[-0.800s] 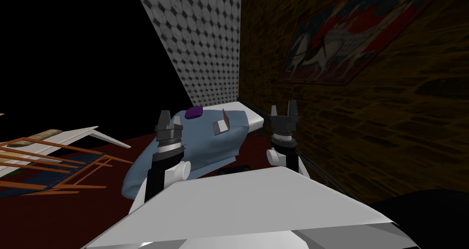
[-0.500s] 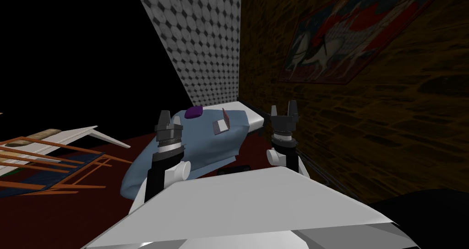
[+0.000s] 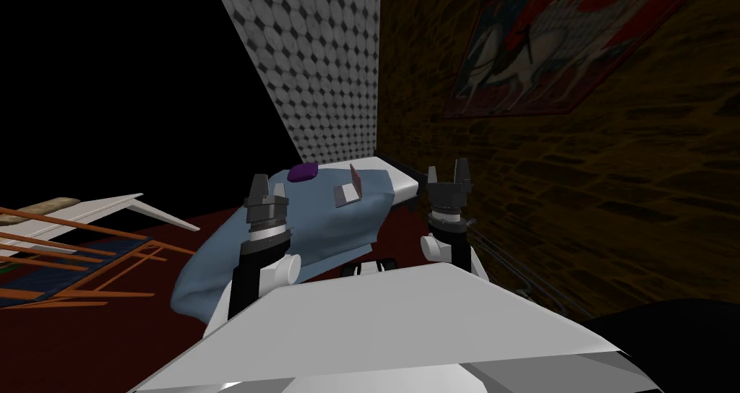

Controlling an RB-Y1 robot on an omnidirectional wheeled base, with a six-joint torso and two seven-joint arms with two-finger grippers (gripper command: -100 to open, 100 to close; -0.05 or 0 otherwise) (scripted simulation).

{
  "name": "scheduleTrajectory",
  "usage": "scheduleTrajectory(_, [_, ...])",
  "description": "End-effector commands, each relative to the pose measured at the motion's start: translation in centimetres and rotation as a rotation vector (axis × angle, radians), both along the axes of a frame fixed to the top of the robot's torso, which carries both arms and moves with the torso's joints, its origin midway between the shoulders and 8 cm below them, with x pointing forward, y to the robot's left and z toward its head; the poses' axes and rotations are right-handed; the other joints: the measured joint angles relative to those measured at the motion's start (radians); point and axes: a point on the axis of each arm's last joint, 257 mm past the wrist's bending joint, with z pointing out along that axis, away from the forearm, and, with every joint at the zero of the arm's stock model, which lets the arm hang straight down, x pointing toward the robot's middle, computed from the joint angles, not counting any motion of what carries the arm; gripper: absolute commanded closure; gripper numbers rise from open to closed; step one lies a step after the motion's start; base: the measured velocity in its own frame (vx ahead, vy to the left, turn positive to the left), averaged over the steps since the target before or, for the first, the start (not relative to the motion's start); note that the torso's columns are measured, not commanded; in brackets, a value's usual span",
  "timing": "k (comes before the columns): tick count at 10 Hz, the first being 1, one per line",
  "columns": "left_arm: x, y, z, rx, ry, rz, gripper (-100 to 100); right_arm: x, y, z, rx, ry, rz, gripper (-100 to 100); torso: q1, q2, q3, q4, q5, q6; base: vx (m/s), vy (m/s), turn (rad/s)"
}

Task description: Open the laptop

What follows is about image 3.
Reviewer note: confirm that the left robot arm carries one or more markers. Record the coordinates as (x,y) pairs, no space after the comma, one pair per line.
(254,266)

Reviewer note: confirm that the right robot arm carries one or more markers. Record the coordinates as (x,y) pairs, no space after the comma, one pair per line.
(448,248)

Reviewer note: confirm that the white table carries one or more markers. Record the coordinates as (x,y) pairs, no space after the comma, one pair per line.
(87,214)

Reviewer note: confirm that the pink open book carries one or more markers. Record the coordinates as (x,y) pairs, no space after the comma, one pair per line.
(348,194)

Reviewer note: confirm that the red framed horse picture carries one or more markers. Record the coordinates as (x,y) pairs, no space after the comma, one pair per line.
(555,46)

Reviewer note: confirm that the white bed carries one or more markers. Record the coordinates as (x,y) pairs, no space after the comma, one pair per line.
(399,179)

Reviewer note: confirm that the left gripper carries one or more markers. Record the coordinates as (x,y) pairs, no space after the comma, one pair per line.
(266,209)

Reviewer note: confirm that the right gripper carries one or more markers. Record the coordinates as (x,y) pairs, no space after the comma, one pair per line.
(448,195)

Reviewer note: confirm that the orange wooden rack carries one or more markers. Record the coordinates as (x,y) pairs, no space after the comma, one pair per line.
(75,266)

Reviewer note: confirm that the blue blanket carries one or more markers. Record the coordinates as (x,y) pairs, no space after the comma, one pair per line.
(312,231)

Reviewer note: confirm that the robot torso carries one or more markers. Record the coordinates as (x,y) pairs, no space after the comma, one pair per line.
(404,323)

